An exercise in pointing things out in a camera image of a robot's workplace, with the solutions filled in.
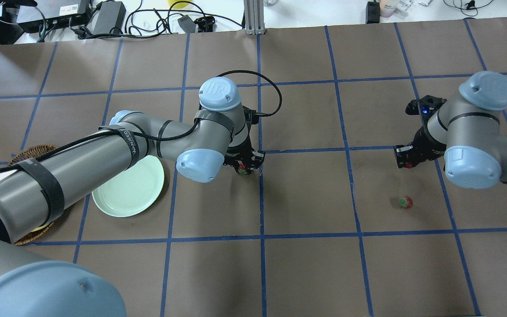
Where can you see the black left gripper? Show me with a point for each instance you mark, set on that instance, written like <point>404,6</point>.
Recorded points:
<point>239,151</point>

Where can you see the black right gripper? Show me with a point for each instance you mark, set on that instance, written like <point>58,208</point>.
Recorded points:
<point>424,141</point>

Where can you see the red strawberry pointing up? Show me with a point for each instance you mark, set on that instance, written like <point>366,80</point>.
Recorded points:
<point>243,170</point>

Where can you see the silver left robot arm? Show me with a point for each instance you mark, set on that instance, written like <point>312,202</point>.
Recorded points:
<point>36,191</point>

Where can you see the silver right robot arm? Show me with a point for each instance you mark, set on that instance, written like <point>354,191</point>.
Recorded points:
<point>464,130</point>

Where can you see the light green plate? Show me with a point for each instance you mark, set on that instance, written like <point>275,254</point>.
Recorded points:
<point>132,191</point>

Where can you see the paper cup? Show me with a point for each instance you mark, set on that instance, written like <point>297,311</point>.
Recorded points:
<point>388,7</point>

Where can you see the black power adapter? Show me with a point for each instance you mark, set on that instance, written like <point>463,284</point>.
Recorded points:
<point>109,17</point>

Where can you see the brown wicker basket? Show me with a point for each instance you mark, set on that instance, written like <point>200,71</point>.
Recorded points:
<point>33,152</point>

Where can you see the aluminium frame post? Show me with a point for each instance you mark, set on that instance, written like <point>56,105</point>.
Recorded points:
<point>254,17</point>

